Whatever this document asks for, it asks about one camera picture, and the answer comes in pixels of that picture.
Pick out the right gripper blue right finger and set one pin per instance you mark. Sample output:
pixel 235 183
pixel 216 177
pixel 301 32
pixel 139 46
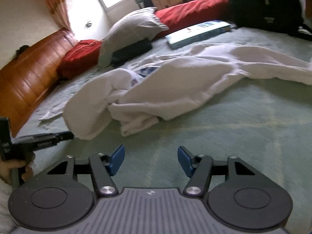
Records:
pixel 198 169

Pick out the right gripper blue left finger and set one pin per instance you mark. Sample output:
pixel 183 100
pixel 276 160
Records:
pixel 103 167

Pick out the white printed sweatshirt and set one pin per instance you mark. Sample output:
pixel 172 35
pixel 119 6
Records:
pixel 168 86

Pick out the person's left hand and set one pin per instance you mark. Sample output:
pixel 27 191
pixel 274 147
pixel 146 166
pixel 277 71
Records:
pixel 7 166

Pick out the wooden headboard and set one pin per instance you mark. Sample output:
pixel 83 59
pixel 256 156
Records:
pixel 28 79

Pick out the black folded cloth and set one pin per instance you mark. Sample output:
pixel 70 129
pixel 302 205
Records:
pixel 125 54

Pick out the red pillow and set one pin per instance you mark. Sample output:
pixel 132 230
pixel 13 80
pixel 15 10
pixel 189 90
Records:
pixel 79 59

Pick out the light blue book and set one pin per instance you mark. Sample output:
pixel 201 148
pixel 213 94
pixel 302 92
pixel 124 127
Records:
pixel 196 33

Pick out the grey pillow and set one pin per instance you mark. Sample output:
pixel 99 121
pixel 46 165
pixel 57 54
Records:
pixel 136 26

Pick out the red blanket roll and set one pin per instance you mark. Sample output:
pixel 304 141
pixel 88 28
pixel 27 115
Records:
pixel 191 13

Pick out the orange curtain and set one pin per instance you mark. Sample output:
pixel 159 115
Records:
pixel 59 12

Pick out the black backpack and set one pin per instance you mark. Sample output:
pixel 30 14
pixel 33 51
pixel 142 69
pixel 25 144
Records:
pixel 282 16

